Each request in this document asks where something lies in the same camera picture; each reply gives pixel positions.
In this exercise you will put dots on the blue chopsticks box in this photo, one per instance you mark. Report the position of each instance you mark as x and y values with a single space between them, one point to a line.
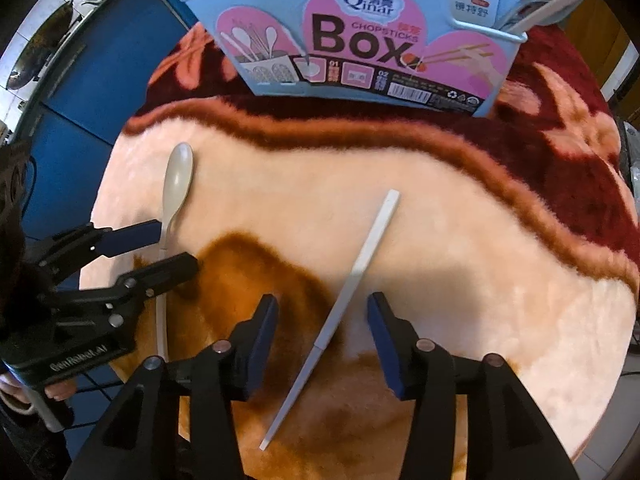
449 55

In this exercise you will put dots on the plush floral table cloth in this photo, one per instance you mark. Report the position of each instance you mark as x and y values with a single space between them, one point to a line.
514 233

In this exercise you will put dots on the black wok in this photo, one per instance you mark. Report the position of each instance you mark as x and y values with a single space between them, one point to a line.
45 42

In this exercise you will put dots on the left hand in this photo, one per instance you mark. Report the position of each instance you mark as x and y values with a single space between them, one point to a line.
59 392

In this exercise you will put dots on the steel fork with long handle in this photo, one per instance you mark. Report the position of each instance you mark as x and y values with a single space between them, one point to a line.
519 11

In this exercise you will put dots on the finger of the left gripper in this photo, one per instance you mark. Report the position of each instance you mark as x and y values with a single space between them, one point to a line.
130 237
160 272

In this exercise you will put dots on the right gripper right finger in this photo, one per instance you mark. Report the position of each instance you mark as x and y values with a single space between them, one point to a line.
419 370

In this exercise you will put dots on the beige plastic spoon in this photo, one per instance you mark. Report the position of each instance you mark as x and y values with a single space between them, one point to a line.
177 181

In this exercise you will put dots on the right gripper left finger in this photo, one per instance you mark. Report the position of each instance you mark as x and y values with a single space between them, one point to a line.
228 371

